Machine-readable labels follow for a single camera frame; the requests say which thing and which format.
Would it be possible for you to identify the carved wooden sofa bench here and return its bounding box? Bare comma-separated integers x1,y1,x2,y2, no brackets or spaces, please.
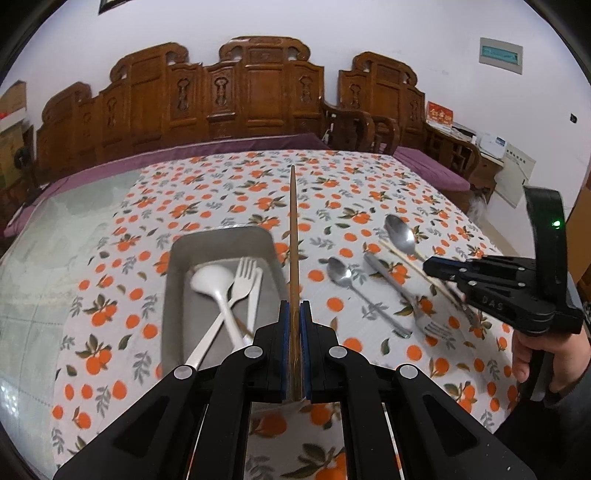
32,36,376,183

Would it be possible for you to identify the person's right hand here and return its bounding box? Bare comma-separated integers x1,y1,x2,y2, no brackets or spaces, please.
512,332,591,394

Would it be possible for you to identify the small black fan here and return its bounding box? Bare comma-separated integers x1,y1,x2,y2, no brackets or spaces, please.
13,148,34,191

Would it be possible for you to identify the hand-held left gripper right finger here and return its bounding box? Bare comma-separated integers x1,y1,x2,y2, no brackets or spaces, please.
300,300,539,480

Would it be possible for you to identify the white plastic spoon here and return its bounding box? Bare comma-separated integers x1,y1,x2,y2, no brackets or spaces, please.
190,264,254,347

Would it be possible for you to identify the white device with blue label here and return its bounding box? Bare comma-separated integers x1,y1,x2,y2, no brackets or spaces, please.
480,131,509,158

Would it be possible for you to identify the short purple seat cushion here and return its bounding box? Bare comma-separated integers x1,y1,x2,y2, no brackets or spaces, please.
394,147,472,192

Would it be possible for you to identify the small brown cardboard box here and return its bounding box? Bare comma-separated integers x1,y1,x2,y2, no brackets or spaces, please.
0,80,26,114

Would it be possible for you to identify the carved wooden armchair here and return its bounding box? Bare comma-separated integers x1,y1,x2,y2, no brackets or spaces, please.
338,52,483,195

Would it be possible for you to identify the wooden side table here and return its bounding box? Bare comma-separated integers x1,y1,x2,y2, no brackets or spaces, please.
427,122,504,204

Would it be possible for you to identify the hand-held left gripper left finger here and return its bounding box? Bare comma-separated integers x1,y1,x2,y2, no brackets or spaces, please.
53,300,291,480

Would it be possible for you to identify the white plastic fork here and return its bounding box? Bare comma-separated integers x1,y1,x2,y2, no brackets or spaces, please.
184,257,257,370

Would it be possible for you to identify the large metal spoon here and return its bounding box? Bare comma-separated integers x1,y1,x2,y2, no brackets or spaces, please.
384,214,428,263

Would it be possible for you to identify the white wall cabinet cover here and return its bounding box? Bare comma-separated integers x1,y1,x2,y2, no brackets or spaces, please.
494,141,537,206

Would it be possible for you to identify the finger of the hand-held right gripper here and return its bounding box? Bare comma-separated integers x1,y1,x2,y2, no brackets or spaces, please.
423,257,536,298

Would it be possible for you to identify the orange print tablecloth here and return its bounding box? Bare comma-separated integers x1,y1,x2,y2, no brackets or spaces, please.
51,150,532,480

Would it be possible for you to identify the flat white box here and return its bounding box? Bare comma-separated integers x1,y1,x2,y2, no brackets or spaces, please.
0,111,29,132

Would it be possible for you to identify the wooden chopstick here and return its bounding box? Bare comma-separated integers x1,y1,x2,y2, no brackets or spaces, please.
378,240,465,303
287,165,305,403

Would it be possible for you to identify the rectangular metal tray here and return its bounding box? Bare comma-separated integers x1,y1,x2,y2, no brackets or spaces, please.
159,224,289,384

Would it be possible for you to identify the red box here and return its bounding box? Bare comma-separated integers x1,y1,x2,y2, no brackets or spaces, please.
425,100,454,127

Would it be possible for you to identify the person's right forearm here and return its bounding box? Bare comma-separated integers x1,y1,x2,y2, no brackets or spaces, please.
492,369,591,480

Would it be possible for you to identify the long purple seat cushion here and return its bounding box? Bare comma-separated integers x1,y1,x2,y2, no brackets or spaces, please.
4,134,331,237

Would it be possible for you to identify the small metal spoon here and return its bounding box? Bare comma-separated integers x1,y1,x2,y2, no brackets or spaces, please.
327,257,413,339

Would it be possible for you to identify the grey wall electrical panel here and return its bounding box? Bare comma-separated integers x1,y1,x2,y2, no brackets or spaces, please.
478,37,525,75

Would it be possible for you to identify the metal fork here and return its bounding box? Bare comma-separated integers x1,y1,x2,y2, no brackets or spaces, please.
363,253,455,340

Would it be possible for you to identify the clear plastic bag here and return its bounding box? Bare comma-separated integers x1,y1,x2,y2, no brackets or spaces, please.
466,191,490,227

